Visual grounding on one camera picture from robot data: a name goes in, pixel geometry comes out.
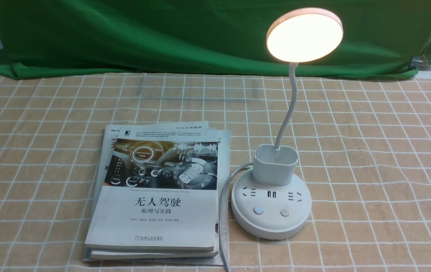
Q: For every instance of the green backdrop cloth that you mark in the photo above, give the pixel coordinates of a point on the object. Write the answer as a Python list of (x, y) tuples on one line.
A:
[(55, 38)]

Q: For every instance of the metal binder clip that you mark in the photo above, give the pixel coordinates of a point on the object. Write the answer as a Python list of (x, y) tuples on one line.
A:
[(418, 62)]

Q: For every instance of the orange checkered tablecloth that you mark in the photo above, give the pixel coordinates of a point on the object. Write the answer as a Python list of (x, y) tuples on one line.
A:
[(364, 146)]

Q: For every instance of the top self-driving textbook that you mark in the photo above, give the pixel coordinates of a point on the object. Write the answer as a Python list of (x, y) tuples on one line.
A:
[(160, 192)]

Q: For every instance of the white desk lamp power base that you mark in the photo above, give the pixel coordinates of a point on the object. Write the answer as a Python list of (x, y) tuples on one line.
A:
[(269, 200)]

